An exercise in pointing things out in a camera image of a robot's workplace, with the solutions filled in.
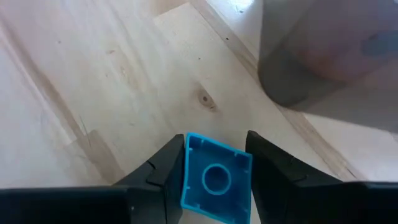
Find grey translucent plastic bin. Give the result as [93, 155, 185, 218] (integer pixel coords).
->
[256, 0, 398, 135]

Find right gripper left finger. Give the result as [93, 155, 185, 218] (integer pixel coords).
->
[0, 133, 187, 224]

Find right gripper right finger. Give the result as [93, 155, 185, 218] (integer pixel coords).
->
[245, 129, 398, 224]

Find small blue toy block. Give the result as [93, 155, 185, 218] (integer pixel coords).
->
[180, 132, 253, 224]

